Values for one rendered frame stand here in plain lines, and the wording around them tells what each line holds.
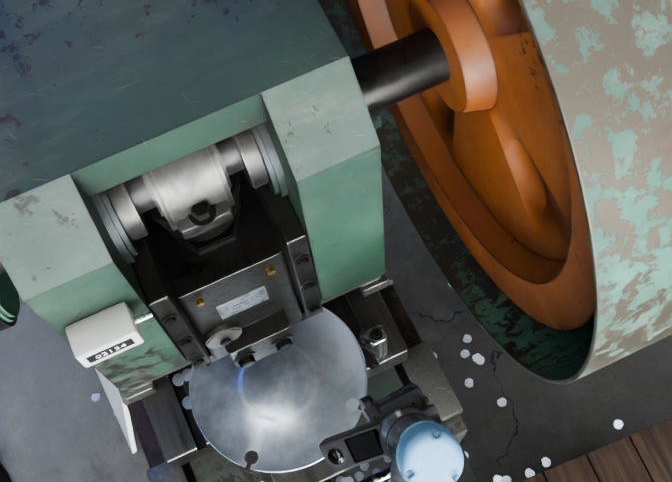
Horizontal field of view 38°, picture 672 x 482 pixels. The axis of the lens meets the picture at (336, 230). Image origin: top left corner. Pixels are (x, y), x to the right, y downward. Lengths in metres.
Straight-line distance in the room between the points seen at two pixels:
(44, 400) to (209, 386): 0.98
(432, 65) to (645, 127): 0.38
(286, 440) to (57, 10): 0.80
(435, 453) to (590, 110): 0.50
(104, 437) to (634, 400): 1.28
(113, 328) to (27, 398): 1.49
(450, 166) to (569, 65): 0.66
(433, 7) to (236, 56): 0.26
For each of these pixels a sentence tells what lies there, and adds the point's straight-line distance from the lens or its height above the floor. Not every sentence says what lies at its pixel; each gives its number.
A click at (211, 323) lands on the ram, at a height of 1.04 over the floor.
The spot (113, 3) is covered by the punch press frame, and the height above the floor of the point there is 1.50.
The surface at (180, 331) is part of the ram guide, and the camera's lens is 1.24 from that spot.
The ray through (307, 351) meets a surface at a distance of 1.60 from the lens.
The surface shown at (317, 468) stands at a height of 0.78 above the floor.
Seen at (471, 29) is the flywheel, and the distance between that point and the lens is 1.11.
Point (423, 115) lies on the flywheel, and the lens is 1.46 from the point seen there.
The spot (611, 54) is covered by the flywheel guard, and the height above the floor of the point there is 1.65.
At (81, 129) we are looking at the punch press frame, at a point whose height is 1.50.
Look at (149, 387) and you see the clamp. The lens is 1.68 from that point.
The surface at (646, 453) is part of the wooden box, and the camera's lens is 2.05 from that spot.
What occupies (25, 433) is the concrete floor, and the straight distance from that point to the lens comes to 2.53.
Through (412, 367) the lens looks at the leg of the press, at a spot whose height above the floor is 0.64.
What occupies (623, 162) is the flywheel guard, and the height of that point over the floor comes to 1.59.
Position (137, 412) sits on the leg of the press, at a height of 0.62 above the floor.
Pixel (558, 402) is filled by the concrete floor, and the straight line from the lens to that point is 2.40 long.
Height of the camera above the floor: 2.31
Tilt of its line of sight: 66 degrees down
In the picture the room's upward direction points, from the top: 9 degrees counter-clockwise
